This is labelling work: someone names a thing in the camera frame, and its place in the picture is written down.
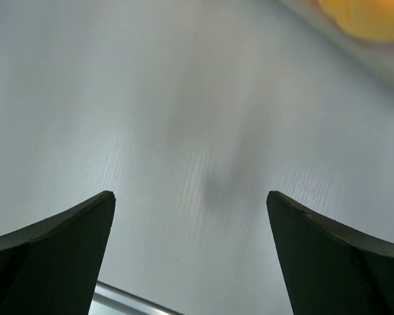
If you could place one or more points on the orange plush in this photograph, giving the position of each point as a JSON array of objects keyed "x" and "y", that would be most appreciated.
[{"x": 369, "y": 20}]

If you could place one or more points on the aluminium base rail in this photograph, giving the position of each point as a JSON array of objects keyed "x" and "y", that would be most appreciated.
[{"x": 111, "y": 300}]

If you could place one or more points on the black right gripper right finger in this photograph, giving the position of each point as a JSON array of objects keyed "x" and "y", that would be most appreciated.
[{"x": 328, "y": 267}]

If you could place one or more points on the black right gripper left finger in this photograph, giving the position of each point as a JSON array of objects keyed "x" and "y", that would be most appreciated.
[{"x": 52, "y": 266}]

